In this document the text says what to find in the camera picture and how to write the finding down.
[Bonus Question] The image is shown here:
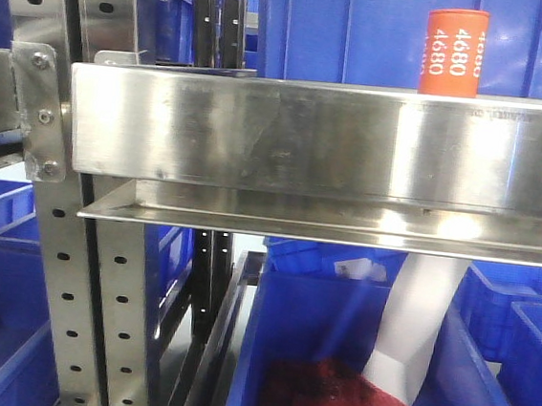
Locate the stainless steel shelf beam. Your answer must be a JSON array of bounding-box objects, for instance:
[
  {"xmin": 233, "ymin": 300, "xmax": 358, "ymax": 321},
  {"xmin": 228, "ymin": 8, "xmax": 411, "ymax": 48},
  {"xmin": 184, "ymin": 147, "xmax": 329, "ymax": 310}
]
[{"xmin": 72, "ymin": 63, "xmax": 542, "ymax": 267}]

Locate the large blue bin upper shelf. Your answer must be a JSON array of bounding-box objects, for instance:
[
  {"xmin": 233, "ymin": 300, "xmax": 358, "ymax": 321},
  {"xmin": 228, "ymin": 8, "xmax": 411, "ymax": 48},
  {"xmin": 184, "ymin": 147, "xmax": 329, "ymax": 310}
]
[{"xmin": 257, "ymin": 0, "xmax": 542, "ymax": 98}]

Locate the perforated steel shelf upright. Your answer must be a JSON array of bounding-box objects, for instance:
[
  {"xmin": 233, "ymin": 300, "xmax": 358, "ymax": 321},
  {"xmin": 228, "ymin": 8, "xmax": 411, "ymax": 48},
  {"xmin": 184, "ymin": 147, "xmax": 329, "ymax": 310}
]
[{"xmin": 9, "ymin": 0, "xmax": 158, "ymax": 406}]

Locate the black perforated rear upright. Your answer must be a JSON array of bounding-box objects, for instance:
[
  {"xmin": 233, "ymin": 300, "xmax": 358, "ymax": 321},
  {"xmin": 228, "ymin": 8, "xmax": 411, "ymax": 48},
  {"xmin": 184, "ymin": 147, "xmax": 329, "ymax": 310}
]
[{"xmin": 188, "ymin": 229, "xmax": 234, "ymax": 342}]

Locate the blue bin with red bags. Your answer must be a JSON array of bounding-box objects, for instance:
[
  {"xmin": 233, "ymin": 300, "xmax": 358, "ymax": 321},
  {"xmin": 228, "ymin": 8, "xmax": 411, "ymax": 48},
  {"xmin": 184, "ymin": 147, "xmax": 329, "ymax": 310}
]
[{"xmin": 222, "ymin": 267, "xmax": 542, "ymax": 406}]

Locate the blue bin lower right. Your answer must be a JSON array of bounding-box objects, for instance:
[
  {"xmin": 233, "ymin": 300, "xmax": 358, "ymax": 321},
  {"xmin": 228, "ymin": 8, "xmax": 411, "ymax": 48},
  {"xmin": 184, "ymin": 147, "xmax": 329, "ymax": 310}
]
[{"xmin": 454, "ymin": 261, "xmax": 542, "ymax": 406}]

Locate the blue bin lower left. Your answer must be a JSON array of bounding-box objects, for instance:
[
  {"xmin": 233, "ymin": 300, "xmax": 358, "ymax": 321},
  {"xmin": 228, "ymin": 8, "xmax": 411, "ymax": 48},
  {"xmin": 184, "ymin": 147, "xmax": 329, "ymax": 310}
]
[{"xmin": 0, "ymin": 180, "xmax": 59, "ymax": 406}]

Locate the steel corner bracket plate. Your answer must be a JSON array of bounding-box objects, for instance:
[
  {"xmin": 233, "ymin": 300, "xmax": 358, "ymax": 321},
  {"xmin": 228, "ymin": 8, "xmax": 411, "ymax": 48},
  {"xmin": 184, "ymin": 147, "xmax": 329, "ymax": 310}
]
[{"xmin": 11, "ymin": 40, "xmax": 67, "ymax": 183}]

